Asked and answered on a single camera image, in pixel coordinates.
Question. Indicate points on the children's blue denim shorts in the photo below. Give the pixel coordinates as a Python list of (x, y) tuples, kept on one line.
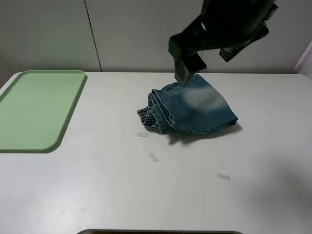
[(196, 107)]

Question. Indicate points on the clear tape marker lower centre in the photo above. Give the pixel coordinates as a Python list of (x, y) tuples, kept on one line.
[(152, 157)]

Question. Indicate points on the clear tape marker left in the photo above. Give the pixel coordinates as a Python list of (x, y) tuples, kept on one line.
[(142, 134)]

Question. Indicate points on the clear tape marker lower right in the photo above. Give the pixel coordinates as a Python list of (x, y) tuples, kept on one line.
[(222, 176)]

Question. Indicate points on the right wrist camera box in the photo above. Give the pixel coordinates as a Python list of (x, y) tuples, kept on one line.
[(187, 61)]

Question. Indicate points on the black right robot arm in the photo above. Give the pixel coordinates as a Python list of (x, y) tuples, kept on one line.
[(223, 24)]

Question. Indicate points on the clear tape marker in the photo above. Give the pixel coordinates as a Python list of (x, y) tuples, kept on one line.
[(222, 176), (152, 157), (142, 134)]

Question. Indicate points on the light green plastic tray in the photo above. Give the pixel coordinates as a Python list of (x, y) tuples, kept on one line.
[(36, 107)]

